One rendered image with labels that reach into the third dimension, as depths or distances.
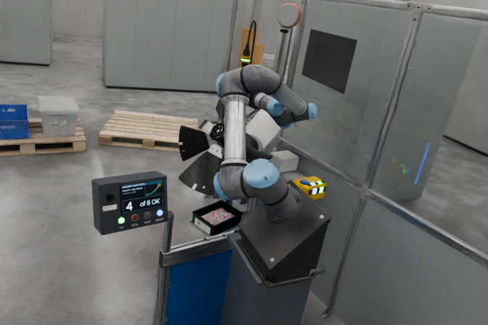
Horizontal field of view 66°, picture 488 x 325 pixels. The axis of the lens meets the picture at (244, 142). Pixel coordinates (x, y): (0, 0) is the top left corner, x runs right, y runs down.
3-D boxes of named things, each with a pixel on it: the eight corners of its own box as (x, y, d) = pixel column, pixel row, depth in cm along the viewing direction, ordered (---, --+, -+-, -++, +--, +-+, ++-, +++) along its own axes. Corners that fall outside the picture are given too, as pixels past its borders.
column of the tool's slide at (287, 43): (243, 244, 322) (282, 26, 258) (252, 247, 319) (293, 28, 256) (240, 248, 316) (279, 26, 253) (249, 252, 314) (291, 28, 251)
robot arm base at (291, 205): (309, 203, 142) (298, 187, 137) (279, 229, 141) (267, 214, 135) (289, 184, 155) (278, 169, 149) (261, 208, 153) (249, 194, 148)
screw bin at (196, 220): (220, 210, 214) (221, 199, 212) (241, 223, 204) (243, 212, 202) (190, 223, 198) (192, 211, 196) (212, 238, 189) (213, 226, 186)
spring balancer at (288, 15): (277, 25, 260) (274, 25, 254) (280, 1, 254) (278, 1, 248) (299, 30, 255) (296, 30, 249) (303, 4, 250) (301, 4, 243)
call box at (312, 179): (311, 191, 218) (314, 175, 214) (323, 199, 210) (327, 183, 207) (290, 196, 209) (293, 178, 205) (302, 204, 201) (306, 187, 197)
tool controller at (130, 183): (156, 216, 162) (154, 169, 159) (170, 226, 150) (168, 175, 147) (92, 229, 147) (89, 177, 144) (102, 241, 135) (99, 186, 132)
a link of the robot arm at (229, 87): (242, 196, 136) (242, 60, 151) (210, 199, 144) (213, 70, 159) (260, 199, 145) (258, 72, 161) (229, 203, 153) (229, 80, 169)
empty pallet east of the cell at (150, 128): (197, 127, 578) (198, 119, 573) (195, 153, 486) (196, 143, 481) (116, 119, 561) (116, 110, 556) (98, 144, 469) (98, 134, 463)
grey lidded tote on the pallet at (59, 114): (73, 120, 493) (73, 96, 481) (79, 137, 445) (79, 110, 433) (37, 121, 472) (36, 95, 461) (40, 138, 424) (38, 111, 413)
